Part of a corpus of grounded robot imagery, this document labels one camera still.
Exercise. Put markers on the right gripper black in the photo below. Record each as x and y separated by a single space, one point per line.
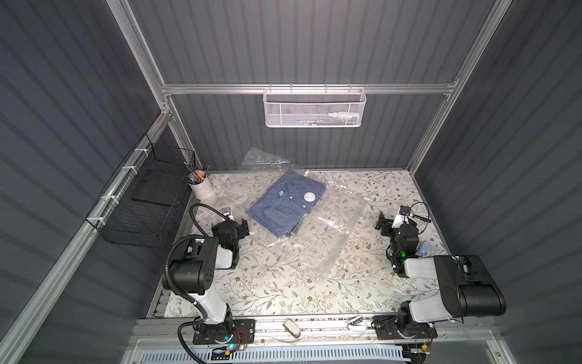
387 225

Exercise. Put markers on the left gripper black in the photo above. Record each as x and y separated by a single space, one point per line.
241 229

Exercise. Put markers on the blue checked shirt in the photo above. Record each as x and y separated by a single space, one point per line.
283 206

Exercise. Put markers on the clear plastic vacuum bag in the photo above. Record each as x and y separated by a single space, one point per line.
315 245

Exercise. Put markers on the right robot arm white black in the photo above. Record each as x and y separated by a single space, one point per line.
465 287

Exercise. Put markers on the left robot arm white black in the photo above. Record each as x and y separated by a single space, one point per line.
193 259

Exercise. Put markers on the white pen cup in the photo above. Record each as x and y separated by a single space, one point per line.
202 189

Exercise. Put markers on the black foam pad in basket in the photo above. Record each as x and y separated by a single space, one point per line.
161 188

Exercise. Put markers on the white bottle in basket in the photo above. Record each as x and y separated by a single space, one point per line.
347 117

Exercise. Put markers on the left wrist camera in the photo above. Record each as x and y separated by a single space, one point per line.
227 212

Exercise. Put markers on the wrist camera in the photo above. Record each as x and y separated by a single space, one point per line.
402 217
227 212

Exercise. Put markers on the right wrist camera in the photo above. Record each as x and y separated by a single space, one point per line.
402 217

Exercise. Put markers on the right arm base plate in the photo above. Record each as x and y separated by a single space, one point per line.
389 327

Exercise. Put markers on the black wire basket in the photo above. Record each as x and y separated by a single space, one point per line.
120 220

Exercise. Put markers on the white clip on rail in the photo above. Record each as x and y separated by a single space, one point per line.
357 325

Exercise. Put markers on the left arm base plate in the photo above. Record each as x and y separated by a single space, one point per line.
228 332

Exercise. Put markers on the beige small device on rail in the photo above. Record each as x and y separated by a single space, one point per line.
292 328

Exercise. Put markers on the white perforated cable tray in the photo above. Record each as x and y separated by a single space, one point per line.
305 354

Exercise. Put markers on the white wire mesh basket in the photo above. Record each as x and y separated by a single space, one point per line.
308 108

